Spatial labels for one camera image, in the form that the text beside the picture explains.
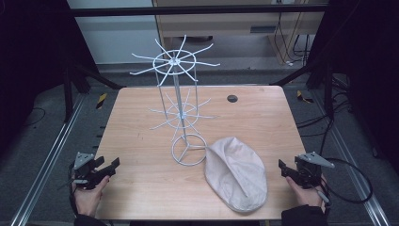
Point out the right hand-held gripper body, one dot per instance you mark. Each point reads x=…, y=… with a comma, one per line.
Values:
x=309, y=171

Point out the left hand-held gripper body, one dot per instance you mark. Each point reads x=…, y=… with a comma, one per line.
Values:
x=84, y=171

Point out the person's right hand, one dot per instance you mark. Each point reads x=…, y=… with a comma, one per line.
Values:
x=306, y=196

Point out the person's left hand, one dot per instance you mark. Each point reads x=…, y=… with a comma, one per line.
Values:
x=88, y=201

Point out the beige flat cap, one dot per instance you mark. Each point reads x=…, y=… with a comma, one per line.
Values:
x=235, y=175

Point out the yellow black striped tape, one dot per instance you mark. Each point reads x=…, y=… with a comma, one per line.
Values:
x=101, y=101
x=303, y=97

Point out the black metal stand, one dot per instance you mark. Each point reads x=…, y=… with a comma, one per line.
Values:
x=78, y=78
x=320, y=75

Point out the black table grommet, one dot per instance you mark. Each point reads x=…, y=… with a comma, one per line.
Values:
x=232, y=98

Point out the black curtain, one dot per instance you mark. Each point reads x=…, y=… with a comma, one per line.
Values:
x=370, y=62
x=31, y=62

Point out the light wooden background desk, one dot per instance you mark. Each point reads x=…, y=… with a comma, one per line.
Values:
x=219, y=25

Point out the aluminium floor rail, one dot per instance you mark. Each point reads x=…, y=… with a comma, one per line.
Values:
x=354, y=169
x=47, y=160

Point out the black horizontal frame bar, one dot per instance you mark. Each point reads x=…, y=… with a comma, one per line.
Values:
x=188, y=11

